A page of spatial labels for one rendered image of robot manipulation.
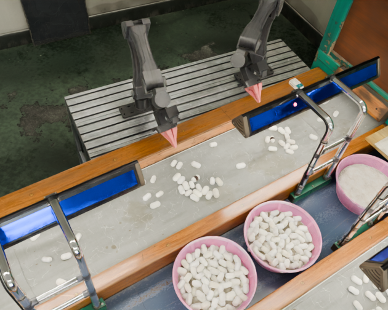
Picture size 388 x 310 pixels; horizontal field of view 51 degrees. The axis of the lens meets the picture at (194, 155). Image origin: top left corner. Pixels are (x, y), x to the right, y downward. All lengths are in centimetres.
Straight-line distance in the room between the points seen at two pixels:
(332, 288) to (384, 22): 104
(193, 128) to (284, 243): 58
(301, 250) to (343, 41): 97
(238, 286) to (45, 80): 218
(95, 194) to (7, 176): 152
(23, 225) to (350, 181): 118
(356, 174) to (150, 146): 82
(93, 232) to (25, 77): 189
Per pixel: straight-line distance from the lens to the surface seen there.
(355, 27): 191
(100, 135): 175
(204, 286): 133
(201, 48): 330
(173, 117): 141
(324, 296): 142
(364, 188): 169
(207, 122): 167
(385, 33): 183
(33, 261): 142
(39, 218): 108
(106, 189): 109
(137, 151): 156
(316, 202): 165
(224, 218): 142
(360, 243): 152
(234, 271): 137
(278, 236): 147
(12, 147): 270
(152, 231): 141
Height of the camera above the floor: 199
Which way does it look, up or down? 52 degrees down
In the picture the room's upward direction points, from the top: 7 degrees clockwise
